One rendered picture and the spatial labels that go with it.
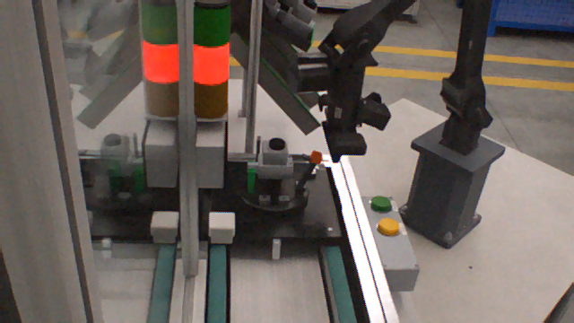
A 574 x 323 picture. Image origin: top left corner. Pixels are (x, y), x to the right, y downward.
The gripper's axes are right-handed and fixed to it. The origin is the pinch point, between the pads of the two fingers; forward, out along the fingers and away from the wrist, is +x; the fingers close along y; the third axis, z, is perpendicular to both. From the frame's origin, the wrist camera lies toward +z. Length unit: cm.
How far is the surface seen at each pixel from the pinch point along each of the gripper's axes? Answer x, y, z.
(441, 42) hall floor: 108, 342, 155
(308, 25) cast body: -13.9, 25.9, -3.8
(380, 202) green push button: 11.5, -1.8, 10.0
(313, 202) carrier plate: 11.7, -1.8, -3.5
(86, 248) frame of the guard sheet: -44, -76, -24
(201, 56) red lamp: -26.1, -21.4, -23.9
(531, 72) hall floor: 108, 291, 212
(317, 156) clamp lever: 1.6, -0.9, -3.8
